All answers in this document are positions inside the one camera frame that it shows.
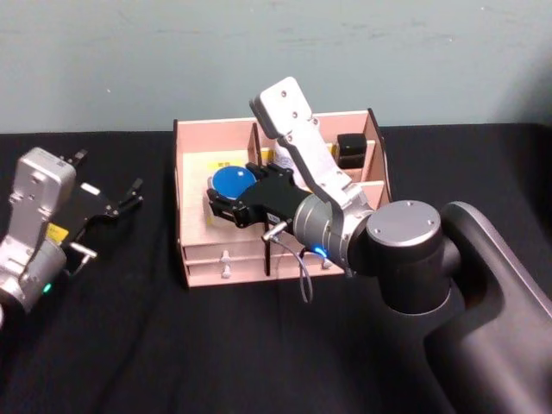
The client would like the wooden desk organizer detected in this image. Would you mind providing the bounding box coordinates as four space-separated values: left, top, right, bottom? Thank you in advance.
172 107 392 289

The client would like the black table cloth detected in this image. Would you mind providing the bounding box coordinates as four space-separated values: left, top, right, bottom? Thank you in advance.
0 122 552 414

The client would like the white yellow packet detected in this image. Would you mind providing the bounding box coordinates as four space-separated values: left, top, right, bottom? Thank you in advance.
272 144 340 174

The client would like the right gripper cable silver plug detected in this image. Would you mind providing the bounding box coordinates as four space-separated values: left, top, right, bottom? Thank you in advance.
261 219 321 304

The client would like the small wooden drawer white knob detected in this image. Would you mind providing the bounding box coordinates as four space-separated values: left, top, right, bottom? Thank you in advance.
267 252 346 278
186 258 266 282
182 241 266 262

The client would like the gripper cable silver plug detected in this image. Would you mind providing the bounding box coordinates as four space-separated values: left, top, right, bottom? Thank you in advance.
63 241 99 277
261 219 321 304

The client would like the cream flat box yellow label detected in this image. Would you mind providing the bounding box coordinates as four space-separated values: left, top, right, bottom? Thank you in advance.
182 148 277 245

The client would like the small black box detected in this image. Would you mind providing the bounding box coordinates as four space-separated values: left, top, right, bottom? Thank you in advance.
336 133 370 170

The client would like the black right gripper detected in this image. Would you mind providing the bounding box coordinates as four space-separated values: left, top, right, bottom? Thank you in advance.
205 161 315 230

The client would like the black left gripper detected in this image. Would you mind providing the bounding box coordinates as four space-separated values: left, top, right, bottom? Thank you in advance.
46 148 146 248

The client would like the left gripper cable silver plug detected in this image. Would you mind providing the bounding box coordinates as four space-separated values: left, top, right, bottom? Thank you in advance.
63 241 99 277

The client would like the blue round disc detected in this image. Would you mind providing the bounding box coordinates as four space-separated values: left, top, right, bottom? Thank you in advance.
210 165 259 204

